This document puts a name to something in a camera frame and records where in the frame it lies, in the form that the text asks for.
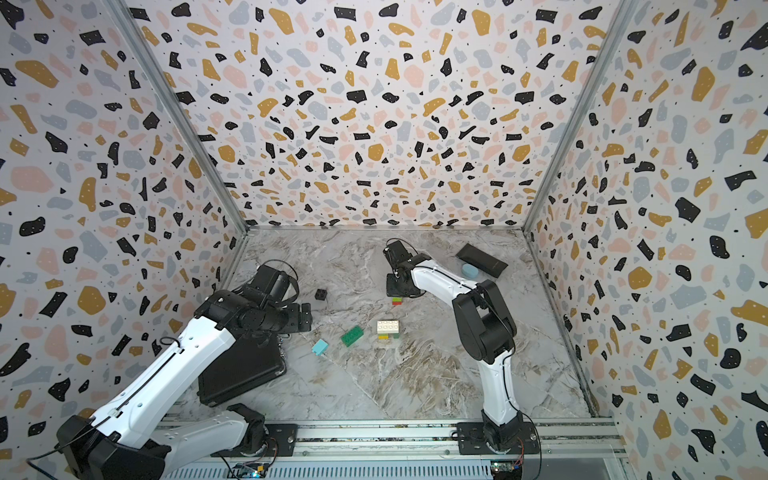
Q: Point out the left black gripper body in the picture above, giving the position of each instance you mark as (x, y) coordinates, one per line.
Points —
(288, 319)

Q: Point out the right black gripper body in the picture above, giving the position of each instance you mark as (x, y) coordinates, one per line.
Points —
(392, 288)

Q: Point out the white long lego brick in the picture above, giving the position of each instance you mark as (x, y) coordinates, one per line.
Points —
(388, 327)

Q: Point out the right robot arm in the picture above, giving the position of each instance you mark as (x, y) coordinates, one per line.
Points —
(486, 330)

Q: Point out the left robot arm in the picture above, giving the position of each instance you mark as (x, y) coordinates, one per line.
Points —
(120, 440)

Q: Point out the light blue lego brick left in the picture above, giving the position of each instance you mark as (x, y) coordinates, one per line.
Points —
(320, 347)

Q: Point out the dark green long lego brick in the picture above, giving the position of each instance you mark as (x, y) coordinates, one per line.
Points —
(352, 336)

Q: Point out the black case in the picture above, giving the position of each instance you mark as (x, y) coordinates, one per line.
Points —
(246, 365)

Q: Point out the light blue round object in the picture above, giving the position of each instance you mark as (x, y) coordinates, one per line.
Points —
(470, 271)

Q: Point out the black flat pouch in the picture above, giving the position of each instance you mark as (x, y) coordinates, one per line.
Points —
(481, 260)

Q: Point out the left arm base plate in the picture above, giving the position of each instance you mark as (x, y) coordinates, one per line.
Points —
(276, 438)

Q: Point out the aluminium front rail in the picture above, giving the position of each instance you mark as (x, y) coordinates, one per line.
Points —
(425, 449)

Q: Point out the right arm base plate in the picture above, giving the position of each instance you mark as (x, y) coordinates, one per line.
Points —
(477, 438)

